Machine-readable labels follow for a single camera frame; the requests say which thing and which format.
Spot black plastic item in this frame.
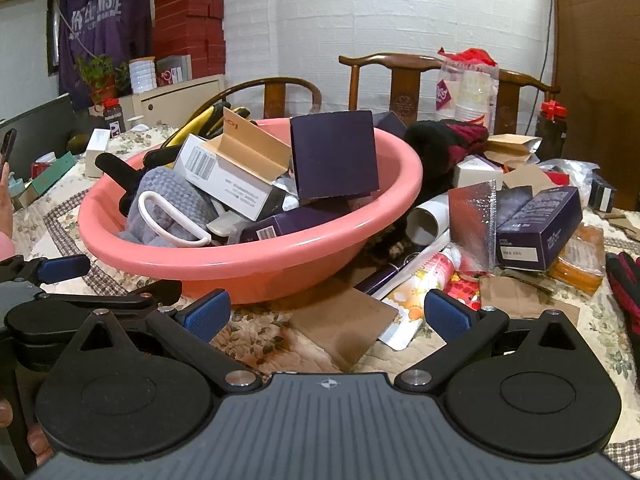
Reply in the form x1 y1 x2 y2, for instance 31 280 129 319
94 151 147 213

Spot pink plastic basin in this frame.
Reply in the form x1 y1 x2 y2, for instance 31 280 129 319
77 117 425 307

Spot long purple barcode box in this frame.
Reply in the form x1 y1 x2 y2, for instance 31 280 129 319
239 207 353 247

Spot clear plastic bag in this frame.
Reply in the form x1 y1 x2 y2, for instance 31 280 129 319
539 158 602 187

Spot brown cardboard box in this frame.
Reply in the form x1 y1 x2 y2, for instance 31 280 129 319
481 133 544 167

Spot purple box with label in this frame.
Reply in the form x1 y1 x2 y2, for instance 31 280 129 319
494 185 584 273

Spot tall white box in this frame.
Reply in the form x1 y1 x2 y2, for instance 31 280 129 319
84 128 113 179

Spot purple hanging T-shirt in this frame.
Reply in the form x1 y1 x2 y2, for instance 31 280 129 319
56 0 154 97

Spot teal box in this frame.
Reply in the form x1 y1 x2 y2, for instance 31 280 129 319
11 151 79 212

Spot grey knit item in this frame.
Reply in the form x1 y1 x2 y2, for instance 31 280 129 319
125 166 219 249

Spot small white item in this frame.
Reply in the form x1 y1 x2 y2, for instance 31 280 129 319
206 211 247 237

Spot grey and red box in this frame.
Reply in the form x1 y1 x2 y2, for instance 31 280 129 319
155 54 194 88

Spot cream low cabinet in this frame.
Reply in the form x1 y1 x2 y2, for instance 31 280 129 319
131 74 227 127

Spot black and red knit glove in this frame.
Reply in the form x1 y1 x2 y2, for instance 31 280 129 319
404 119 490 203
605 251 640 347

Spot small dark box white label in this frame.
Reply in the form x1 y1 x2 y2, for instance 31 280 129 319
587 171 619 214

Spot dark purple tube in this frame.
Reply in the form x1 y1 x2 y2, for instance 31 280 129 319
354 249 422 297

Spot white ceramic jar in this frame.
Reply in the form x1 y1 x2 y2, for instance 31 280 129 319
128 55 158 96

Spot potted green plant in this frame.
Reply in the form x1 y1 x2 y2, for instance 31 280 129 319
74 54 132 107

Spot dark sauce bottle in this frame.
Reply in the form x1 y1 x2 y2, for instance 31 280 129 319
101 98 127 139

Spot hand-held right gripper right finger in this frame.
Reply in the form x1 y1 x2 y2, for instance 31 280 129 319
396 288 597 395

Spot white printed pouch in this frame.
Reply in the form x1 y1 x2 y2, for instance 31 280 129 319
376 240 462 352

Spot red packet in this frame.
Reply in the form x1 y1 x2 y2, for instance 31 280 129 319
444 269 490 312

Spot silver foil bag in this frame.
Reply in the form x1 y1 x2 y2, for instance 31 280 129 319
447 181 499 272

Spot dark jar red lid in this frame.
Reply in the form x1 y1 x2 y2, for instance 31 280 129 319
537 100 571 162

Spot white barcode box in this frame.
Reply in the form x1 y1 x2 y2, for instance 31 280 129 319
172 106 294 222

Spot black wall cable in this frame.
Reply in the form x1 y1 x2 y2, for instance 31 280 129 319
520 0 560 137

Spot red and white tube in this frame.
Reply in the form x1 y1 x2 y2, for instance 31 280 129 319
417 251 458 286

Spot orange packet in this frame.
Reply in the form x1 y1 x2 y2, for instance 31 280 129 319
546 221 608 297

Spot yellow and black glove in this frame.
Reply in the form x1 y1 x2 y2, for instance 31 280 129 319
144 101 233 167
207 105 258 139

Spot dark monitor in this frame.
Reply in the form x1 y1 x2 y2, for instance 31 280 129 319
0 92 77 183

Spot floral quilted desktop cloth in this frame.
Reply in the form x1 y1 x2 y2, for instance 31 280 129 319
9 122 640 471

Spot white paper cup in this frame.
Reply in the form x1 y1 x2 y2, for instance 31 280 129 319
406 193 452 247

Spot wooden cabinet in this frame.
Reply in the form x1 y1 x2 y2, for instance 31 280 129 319
549 0 640 213

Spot square dark purple box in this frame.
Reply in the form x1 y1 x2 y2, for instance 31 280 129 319
289 109 380 202

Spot smartphone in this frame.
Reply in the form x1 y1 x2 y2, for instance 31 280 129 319
0 128 18 175

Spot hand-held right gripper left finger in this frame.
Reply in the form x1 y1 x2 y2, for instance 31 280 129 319
67 288 264 395

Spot person's left hand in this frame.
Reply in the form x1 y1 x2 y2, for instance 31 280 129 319
0 399 53 468

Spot cardboard scrap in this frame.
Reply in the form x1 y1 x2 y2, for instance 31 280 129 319
600 210 640 242

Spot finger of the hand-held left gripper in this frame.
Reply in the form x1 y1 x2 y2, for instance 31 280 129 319
44 279 184 311
0 254 92 287

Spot white curved loop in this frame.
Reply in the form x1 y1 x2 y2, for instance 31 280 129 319
136 190 212 249

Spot brown cardboard sheet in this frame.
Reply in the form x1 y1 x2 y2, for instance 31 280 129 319
479 274 582 327
289 286 401 372

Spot round-backed wooden chair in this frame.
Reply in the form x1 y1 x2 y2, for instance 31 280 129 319
197 77 324 122

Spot stack of red boxes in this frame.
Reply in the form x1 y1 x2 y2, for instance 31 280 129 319
151 0 227 82

